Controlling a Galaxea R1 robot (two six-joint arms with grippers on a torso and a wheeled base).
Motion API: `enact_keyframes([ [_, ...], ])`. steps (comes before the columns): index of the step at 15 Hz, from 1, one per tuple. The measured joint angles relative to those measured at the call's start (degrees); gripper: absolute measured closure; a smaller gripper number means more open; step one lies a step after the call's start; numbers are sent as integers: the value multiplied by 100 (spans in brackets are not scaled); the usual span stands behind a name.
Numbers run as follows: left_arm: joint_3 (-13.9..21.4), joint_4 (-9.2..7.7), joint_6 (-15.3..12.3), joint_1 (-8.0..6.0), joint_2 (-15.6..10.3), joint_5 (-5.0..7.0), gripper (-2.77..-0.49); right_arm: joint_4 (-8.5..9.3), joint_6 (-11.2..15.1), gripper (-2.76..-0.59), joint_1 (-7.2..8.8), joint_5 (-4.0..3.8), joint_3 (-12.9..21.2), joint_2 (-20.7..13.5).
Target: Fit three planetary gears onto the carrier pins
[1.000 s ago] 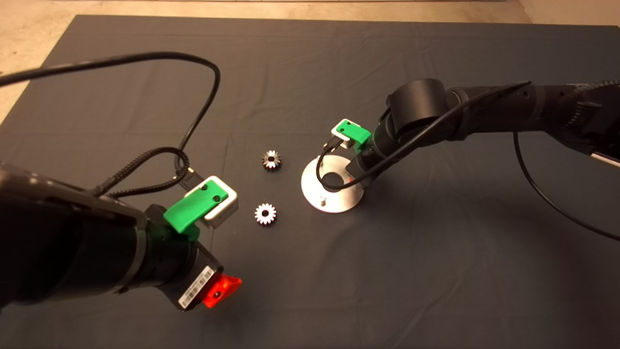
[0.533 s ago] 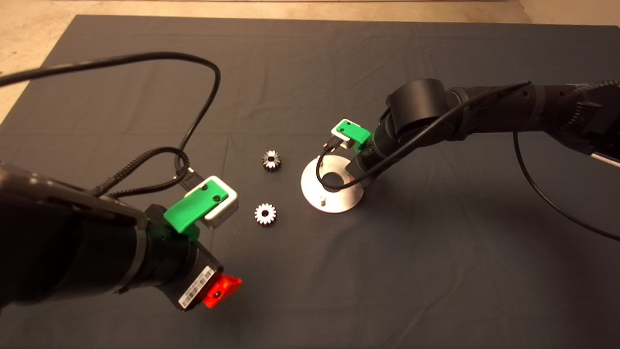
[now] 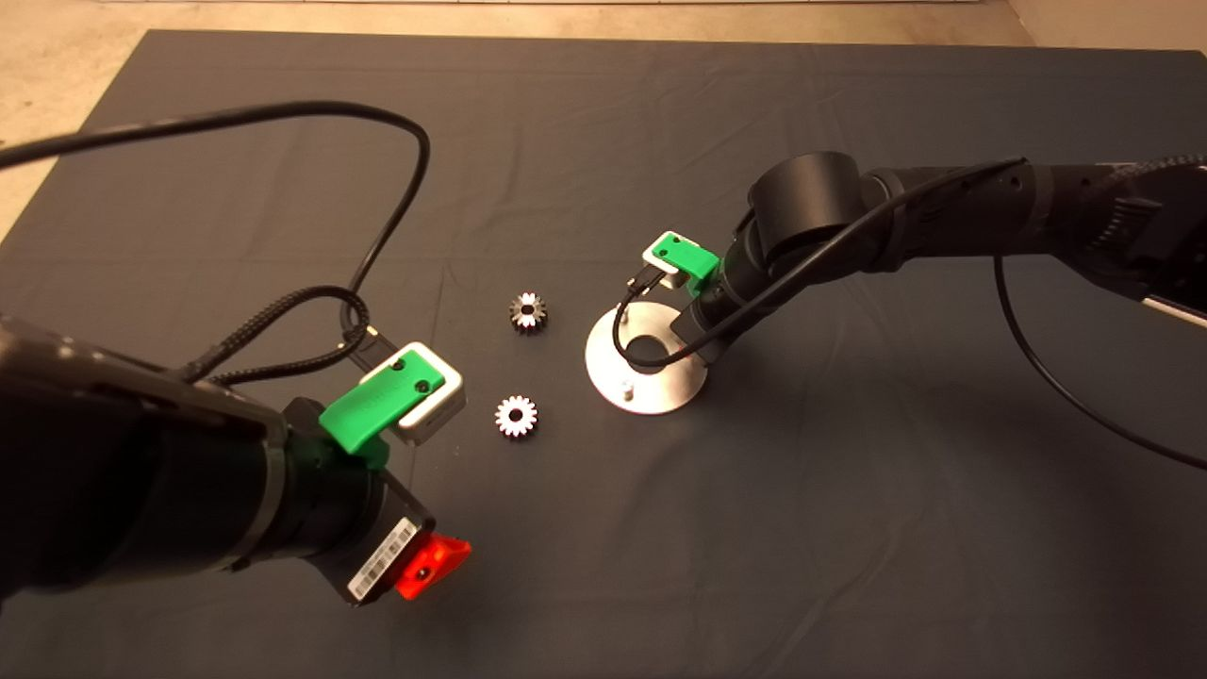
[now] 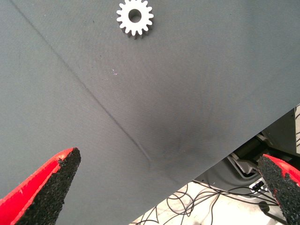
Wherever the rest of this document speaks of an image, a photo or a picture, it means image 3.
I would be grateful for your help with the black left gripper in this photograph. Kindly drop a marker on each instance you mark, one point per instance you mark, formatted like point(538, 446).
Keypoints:
point(380, 538)

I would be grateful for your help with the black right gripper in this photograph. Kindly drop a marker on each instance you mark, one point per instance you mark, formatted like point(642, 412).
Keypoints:
point(707, 325)

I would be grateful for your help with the steel planetary gear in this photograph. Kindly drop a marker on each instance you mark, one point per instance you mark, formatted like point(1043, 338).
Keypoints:
point(507, 421)
point(534, 322)

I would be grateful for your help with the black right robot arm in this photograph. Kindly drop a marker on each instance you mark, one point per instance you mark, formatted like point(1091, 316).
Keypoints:
point(943, 217)

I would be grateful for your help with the round metal carrier plate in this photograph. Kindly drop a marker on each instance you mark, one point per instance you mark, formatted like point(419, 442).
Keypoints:
point(660, 391)

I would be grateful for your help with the dark grey table cloth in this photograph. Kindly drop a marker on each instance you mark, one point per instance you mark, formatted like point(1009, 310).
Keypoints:
point(660, 566)

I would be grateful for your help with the silver right camera box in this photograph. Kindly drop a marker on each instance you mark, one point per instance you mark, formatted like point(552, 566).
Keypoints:
point(674, 279)

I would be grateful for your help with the silver camera box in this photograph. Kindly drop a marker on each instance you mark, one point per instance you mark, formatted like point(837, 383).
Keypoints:
point(441, 407)
point(674, 279)

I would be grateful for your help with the green right camera mount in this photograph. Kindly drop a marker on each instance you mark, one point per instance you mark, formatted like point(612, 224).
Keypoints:
point(693, 255)

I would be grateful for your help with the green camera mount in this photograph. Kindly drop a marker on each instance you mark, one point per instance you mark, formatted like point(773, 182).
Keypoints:
point(693, 255)
point(366, 415)

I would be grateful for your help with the silver left camera box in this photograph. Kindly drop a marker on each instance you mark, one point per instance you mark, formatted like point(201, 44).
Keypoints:
point(441, 407)

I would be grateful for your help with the green left camera mount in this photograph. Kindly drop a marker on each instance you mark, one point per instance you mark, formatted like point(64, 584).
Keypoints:
point(366, 415)

